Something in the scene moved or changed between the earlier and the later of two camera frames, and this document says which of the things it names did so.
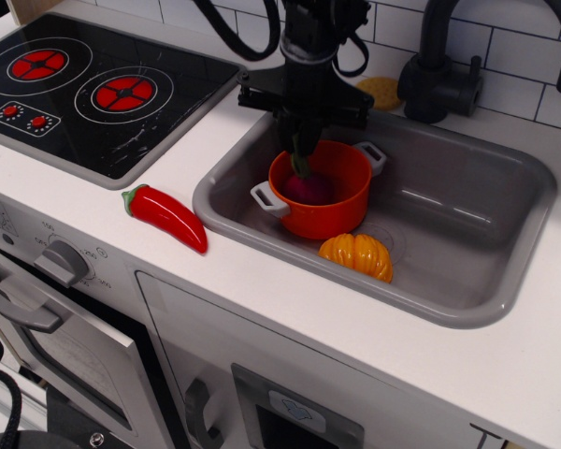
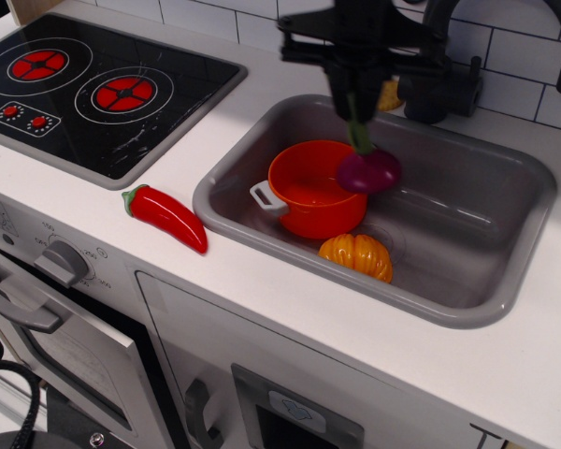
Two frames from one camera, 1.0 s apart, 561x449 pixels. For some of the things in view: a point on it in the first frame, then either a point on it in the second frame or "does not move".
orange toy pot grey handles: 350,167 does not move
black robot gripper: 309,88 to 364,36
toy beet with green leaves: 304,186 to 368,169
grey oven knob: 64,263 does not move
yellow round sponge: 383,90 does not move
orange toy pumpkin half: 362,253 does not move
